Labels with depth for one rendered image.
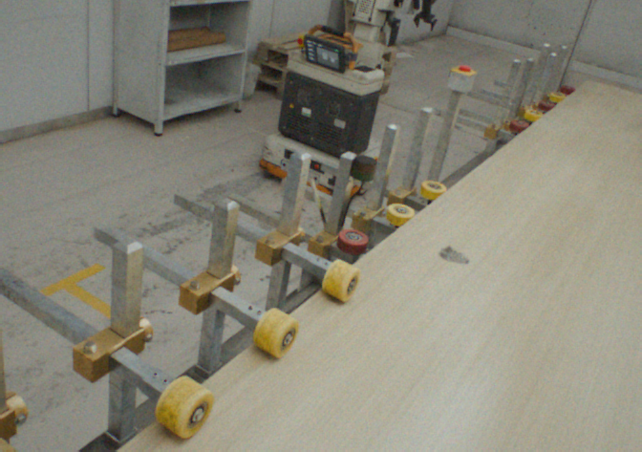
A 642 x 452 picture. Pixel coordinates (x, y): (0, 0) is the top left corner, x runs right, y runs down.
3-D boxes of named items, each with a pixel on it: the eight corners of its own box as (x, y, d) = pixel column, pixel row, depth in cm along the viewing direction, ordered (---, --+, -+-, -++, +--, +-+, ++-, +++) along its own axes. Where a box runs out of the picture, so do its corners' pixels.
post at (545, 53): (513, 132, 338) (544, 43, 315) (515, 130, 340) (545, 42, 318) (519, 134, 336) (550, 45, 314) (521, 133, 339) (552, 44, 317)
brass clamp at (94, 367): (70, 368, 106) (69, 345, 103) (131, 331, 116) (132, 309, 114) (95, 386, 103) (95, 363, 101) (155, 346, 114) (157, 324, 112)
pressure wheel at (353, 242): (326, 269, 168) (333, 234, 163) (340, 259, 175) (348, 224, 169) (351, 283, 165) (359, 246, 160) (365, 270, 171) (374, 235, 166)
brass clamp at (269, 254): (251, 257, 145) (254, 239, 143) (285, 237, 156) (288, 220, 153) (273, 268, 143) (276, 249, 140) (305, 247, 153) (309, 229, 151)
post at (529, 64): (496, 150, 320) (526, 57, 298) (498, 149, 323) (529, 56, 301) (502, 153, 319) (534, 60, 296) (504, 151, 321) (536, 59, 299)
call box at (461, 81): (445, 90, 219) (451, 68, 215) (452, 87, 224) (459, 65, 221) (463, 96, 216) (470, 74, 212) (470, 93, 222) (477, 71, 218)
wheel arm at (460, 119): (429, 115, 302) (431, 106, 300) (432, 114, 305) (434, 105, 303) (516, 145, 284) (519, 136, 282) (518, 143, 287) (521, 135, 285)
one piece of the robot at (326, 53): (351, 84, 352) (349, 51, 335) (299, 67, 367) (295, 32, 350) (361, 74, 358) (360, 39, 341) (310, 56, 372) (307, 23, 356)
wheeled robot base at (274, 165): (339, 208, 371) (347, 170, 359) (255, 170, 397) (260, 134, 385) (390, 178, 423) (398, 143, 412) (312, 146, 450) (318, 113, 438)
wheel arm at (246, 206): (225, 207, 184) (226, 194, 183) (232, 204, 187) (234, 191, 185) (351, 269, 167) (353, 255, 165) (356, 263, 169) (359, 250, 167)
